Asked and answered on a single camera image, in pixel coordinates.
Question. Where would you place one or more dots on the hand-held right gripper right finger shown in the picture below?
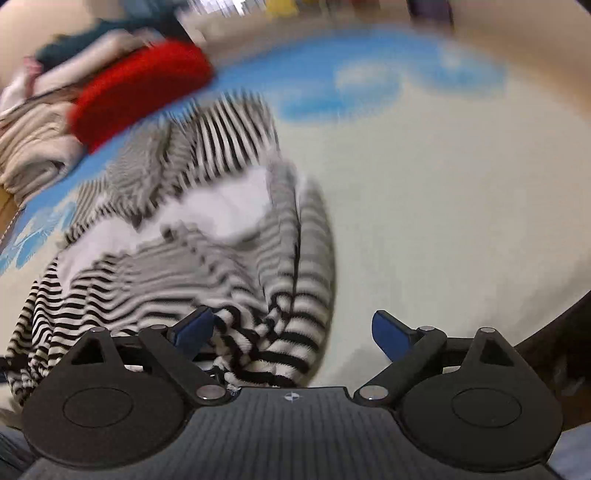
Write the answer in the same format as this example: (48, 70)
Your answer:
(390, 335)

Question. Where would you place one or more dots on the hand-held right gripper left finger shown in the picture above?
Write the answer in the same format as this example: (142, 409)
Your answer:
(194, 330)

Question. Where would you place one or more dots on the black white striped small garment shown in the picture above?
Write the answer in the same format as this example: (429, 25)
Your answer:
(217, 138)

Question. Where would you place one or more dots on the beige cloth pile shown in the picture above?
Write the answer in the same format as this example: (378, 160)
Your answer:
(32, 152)

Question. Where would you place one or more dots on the red folded cloth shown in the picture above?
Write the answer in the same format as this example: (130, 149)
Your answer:
(138, 87)

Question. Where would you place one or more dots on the blue cloud print blanket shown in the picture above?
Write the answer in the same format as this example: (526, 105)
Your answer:
(314, 78)

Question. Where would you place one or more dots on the teal cloth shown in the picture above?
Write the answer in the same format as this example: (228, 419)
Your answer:
(106, 37)

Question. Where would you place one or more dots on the purple object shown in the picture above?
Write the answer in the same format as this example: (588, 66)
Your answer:
(431, 14)

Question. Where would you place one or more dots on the yellow plush toy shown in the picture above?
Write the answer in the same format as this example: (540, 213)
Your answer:
(281, 7)

